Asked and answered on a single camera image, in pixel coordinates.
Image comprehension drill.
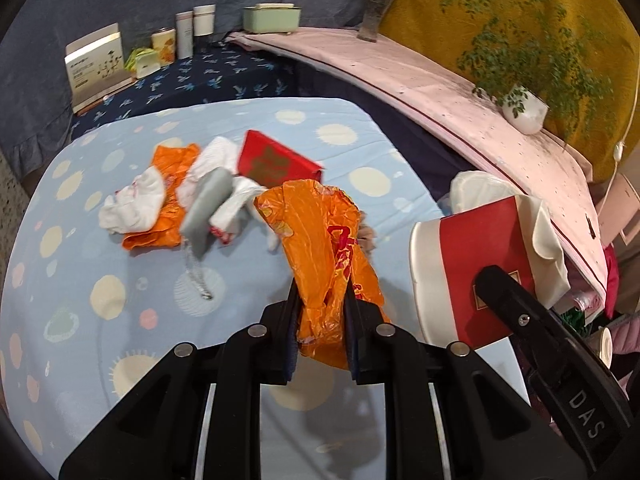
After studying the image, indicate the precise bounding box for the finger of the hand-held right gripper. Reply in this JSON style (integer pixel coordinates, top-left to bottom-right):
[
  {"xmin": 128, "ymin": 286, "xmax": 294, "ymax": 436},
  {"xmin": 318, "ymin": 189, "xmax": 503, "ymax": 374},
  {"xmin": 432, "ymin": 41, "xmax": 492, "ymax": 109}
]
[{"xmin": 474, "ymin": 265, "xmax": 566, "ymax": 361}]

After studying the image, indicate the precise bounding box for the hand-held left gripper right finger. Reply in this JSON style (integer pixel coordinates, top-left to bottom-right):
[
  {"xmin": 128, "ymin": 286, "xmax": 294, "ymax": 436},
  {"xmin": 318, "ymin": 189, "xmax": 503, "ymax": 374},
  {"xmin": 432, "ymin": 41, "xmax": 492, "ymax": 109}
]
[{"xmin": 344, "ymin": 285, "xmax": 576, "ymax": 480}]

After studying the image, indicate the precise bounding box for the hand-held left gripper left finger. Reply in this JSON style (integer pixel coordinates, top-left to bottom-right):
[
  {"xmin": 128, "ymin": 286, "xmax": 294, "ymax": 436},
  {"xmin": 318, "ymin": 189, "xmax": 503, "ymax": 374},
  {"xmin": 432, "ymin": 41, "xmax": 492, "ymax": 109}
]
[{"xmin": 59, "ymin": 280, "xmax": 301, "ymax": 480}]

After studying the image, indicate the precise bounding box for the white trash bin with liner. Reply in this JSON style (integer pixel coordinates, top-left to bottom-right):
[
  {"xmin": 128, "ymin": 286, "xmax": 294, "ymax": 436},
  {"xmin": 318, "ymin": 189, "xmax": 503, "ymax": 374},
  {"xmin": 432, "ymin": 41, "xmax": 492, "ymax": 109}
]
[{"xmin": 409, "ymin": 170, "xmax": 572, "ymax": 352}]

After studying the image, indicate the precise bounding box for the orange plastic bag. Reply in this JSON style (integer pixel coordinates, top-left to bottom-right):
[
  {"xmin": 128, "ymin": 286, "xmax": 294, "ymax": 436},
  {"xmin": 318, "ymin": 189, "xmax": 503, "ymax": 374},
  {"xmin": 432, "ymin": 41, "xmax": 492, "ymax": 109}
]
[
  {"xmin": 254, "ymin": 180, "xmax": 392, "ymax": 372},
  {"xmin": 122, "ymin": 144, "xmax": 202, "ymax": 252}
]

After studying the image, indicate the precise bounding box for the red foil packet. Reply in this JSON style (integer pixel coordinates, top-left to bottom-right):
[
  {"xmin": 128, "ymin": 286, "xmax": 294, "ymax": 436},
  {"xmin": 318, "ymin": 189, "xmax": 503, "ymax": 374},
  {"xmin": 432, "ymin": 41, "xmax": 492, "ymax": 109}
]
[{"xmin": 236, "ymin": 130, "xmax": 324, "ymax": 183}]

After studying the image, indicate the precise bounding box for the white paper towel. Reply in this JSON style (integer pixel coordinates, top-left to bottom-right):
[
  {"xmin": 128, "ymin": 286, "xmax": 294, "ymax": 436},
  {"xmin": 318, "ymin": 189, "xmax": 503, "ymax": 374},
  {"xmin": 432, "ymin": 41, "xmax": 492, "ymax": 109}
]
[{"xmin": 177, "ymin": 136, "xmax": 281, "ymax": 252}]

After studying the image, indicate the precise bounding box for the white tissue with red stains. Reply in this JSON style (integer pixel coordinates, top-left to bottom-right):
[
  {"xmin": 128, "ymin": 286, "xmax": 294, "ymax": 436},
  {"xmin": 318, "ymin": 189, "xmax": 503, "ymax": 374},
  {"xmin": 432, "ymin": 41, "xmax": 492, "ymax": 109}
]
[{"xmin": 98, "ymin": 167, "xmax": 167, "ymax": 235}]

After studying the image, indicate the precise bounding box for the pink garment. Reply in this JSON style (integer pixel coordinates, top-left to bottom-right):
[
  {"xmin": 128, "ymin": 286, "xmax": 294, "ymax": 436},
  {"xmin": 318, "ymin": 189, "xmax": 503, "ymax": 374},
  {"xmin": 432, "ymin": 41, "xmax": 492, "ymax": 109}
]
[{"xmin": 602, "ymin": 245, "xmax": 640, "ymax": 361}]

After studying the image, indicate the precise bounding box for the thin silvery strip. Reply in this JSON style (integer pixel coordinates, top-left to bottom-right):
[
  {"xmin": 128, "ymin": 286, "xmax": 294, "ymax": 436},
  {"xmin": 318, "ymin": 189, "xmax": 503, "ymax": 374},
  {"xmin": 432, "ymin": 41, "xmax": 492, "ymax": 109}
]
[{"xmin": 185, "ymin": 252, "xmax": 216, "ymax": 302}]

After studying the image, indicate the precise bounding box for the dark purple cloth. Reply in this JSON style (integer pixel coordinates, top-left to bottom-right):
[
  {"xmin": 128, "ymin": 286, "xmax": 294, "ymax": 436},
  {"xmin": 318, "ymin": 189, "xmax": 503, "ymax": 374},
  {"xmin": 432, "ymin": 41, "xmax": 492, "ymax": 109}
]
[{"xmin": 295, "ymin": 55, "xmax": 478, "ymax": 207}]

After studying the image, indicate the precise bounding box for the potted green plant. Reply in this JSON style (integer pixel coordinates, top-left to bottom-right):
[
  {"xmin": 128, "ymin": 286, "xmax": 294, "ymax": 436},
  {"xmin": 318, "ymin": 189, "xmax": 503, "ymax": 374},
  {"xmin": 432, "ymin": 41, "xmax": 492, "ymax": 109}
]
[{"xmin": 440, "ymin": 0, "xmax": 615, "ymax": 136}]

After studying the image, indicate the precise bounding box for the light blue dotted cloth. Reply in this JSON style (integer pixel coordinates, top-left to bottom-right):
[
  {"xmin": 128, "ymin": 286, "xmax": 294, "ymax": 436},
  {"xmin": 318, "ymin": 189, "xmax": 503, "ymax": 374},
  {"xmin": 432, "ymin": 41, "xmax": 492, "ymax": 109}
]
[{"xmin": 0, "ymin": 97, "xmax": 532, "ymax": 480}]

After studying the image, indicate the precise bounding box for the pink cloth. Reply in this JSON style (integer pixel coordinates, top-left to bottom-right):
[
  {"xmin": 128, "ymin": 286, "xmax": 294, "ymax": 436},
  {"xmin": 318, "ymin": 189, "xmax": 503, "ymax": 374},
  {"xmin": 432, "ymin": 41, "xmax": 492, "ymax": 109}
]
[{"xmin": 225, "ymin": 25, "xmax": 610, "ymax": 306}]

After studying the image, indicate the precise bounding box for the navy printed cloth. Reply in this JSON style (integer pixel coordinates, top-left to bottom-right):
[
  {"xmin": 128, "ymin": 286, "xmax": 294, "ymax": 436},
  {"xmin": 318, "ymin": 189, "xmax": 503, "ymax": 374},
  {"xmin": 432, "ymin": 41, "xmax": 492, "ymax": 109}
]
[{"xmin": 70, "ymin": 40, "xmax": 301, "ymax": 133}]

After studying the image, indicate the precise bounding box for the glass vase with pink flowers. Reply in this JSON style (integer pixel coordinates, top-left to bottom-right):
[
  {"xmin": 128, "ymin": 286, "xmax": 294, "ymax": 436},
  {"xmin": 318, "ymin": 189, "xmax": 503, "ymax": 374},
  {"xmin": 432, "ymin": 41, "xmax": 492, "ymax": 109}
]
[{"xmin": 354, "ymin": 0, "xmax": 410, "ymax": 43}]

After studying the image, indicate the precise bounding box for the green packet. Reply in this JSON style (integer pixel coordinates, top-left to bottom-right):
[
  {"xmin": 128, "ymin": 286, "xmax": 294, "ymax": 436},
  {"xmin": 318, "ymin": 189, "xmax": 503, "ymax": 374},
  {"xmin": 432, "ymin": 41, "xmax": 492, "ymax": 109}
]
[{"xmin": 124, "ymin": 47, "xmax": 161, "ymax": 79}]

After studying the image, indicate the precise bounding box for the yellow printed tin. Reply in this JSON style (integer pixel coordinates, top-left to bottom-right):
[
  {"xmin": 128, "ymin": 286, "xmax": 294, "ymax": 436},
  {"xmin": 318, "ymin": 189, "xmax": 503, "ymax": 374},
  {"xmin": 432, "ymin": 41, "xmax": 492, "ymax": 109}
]
[{"xmin": 151, "ymin": 29, "xmax": 177, "ymax": 65}]

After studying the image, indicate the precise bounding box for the green tissue box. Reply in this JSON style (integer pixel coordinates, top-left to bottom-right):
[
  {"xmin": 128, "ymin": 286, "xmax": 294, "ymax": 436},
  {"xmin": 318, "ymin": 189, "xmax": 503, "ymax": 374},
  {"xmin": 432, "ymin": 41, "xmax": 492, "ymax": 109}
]
[{"xmin": 243, "ymin": 3, "xmax": 303, "ymax": 36}]

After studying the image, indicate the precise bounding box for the tall white banded canister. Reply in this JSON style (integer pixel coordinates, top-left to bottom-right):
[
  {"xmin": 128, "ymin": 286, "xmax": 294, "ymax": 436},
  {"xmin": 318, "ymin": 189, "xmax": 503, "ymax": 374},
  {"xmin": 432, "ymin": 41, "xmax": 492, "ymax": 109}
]
[{"xmin": 175, "ymin": 11, "xmax": 195, "ymax": 59}]

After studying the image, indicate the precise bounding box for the short white canister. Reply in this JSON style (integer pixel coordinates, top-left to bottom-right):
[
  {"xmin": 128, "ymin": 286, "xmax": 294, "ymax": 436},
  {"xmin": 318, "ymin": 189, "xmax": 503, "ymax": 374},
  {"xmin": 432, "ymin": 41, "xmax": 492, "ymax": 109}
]
[{"xmin": 193, "ymin": 4, "xmax": 217, "ymax": 37}]

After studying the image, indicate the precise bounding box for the white booklet box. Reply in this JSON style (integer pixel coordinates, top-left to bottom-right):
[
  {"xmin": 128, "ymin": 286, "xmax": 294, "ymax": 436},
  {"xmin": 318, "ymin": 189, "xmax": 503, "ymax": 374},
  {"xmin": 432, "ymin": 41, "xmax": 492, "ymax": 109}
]
[{"xmin": 65, "ymin": 23, "xmax": 132, "ymax": 113}]

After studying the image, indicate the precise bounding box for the white cable with switch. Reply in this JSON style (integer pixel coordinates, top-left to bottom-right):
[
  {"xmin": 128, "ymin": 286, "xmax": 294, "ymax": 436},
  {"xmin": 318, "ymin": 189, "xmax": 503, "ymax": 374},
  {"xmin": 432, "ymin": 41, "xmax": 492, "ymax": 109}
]
[{"xmin": 597, "ymin": 110, "xmax": 640, "ymax": 208}]

